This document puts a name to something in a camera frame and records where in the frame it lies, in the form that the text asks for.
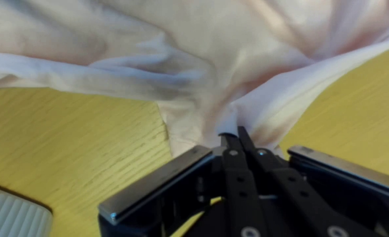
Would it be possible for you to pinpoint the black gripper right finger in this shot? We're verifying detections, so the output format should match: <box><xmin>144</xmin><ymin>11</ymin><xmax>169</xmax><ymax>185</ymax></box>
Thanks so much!
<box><xmin>237</xmin><ymin>125</ymin><xmax>389</xmax><ymax>237</ymax></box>

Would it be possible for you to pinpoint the pink printed t-shirt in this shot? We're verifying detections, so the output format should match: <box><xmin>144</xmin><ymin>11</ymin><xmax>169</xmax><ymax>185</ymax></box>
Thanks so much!
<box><xmin>0</xmin><ymin>0</ymin><xmax>389</xmax><ymax>157</ymax></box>

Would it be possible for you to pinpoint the white plastic bin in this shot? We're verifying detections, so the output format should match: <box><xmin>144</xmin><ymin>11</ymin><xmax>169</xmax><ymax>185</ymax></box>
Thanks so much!
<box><xmin>0</xmin><ymin>181</ymin><xmax>55</xmax><ymax>237</ymax></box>

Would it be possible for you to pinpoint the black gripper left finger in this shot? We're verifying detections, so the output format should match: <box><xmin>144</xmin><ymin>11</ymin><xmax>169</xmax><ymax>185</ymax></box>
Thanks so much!
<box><xmin>98</xmin><ymin>132</ymin><xmax>266</xmax><ymax>237</ymax></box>

